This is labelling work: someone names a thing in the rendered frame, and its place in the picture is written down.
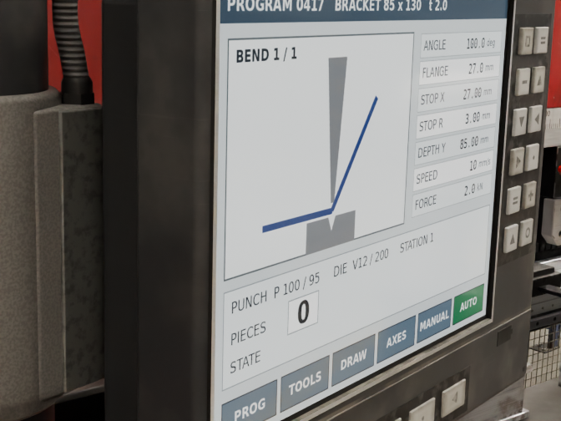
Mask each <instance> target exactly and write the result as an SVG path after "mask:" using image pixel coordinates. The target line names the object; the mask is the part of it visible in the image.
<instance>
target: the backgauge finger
mask: <svg viewBox="0 0 561 421"><path fill-rule="evenodd" d="M547 293H548V294H550V295H554V296H556V297H561V272H558V271H555V270H554V266H549V265H545V264H542V263H538V262H534V270H533V290H532V297H537V296H540V295H543V294H547Z"/></svg>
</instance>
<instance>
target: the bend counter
mask: <svg viewBox="0 0 561 421"><path fill-rule="evenodd" d="M318 307H319V290H318V291H315V292H312V293H309V294H306V295H304V296H302V297H297V298H296V299H293V300H290V301H288V327H287V336H288V335H290V334H292V333H294V332H298V331H300V330H302V329H304V328H306V327H309V326H312V325H314V324H316V323H318Z"/></svg>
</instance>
